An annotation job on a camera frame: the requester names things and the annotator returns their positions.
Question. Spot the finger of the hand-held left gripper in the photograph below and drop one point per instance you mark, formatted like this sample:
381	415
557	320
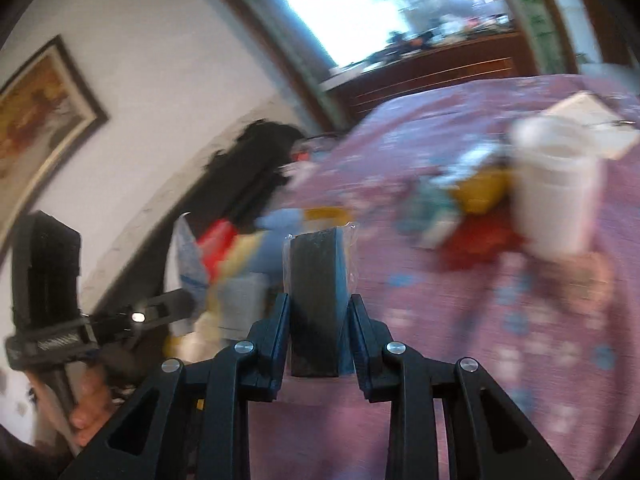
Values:
155	310

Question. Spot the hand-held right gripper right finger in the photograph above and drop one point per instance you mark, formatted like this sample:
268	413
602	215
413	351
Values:
362	345

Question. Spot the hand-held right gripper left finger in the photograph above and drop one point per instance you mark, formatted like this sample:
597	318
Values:
272	345

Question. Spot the black sponge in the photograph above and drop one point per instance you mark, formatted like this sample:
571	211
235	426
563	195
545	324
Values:
315	300

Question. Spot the person's left hand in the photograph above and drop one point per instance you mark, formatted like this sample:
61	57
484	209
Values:
95	405

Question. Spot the red packet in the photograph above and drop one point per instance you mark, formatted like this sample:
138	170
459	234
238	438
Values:
217	242

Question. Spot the purple floral blanket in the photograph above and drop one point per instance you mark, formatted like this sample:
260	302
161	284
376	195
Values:
500	335

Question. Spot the framed painting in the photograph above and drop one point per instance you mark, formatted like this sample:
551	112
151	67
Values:
40	130

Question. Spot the black bag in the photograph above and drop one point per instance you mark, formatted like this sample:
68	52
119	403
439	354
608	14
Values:
250	170

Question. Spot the yellow plastic item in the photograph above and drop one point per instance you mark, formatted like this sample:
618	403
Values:
482	190

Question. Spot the white plastic cup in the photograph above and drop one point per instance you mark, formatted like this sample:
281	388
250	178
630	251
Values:
555	190

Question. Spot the wooden cabinet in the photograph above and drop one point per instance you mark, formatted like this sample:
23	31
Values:
430	70

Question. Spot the open notebook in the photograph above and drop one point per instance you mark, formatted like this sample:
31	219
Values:
595	120

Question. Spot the bamboo print scroll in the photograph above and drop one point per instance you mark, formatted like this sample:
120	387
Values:
532	15

